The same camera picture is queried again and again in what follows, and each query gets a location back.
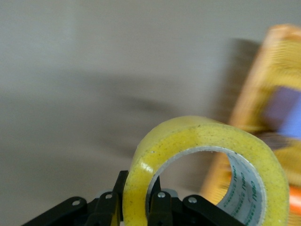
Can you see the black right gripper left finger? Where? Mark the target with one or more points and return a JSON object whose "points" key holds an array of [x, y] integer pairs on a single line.
{"points": [[103, 207]]}

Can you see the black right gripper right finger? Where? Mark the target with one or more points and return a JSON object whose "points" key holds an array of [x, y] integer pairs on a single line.
{"points": [[162, 209]]}

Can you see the yellow clear tape roll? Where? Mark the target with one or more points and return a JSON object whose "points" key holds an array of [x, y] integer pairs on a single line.
{"points": [[188, 139]]}

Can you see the brown toy animal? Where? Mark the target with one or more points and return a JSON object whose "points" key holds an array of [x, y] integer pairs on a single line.
{"points": [[275, 141]]}

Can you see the orange toy carrot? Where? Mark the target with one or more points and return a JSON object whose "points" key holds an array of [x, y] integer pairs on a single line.
{"points": [[296, 200]]}

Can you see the brown table cloth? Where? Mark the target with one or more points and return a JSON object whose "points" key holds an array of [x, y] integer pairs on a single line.
{"points": [[70, 70]]}

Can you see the purple foam cube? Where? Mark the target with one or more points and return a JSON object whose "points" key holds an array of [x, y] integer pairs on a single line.
{"points": [[282, 110]]}

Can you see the yellow wicker basket orange rim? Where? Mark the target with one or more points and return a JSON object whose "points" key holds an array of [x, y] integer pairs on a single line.
{"points": [[277, 58]]}

